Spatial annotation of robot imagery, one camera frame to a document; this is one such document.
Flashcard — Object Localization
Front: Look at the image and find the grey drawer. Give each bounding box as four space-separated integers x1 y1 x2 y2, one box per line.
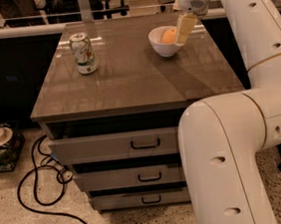
89 187 190 212
49 126 178 164
75 163 184 192

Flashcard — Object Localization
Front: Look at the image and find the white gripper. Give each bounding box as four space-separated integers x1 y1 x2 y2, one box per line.
172 0 210 45

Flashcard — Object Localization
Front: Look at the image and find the middle grey drawer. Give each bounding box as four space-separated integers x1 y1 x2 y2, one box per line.
75 163 184 192

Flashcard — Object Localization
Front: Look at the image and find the black floor cable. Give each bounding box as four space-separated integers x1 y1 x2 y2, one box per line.
10 129 98 224

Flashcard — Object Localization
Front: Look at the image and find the white ceramic bowl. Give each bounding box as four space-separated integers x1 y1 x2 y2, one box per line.
148 26 180 57

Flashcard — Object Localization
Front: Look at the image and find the grey drawer cabinet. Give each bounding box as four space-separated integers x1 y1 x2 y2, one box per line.
31 14 243 199

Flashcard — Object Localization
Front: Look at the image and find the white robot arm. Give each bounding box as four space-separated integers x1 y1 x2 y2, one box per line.
176 0 281 224

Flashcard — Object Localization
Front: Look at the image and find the orange fruit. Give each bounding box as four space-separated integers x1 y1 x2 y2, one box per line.
161 29 176 44

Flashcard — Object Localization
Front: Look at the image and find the bottom grey drawer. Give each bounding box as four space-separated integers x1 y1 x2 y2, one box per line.
89 187 190 212

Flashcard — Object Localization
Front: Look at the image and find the green white soda can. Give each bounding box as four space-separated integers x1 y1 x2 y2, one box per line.
69 32 97 75

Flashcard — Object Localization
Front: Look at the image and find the top grey drawer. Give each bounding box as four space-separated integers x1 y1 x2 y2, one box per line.
49 126 178 164

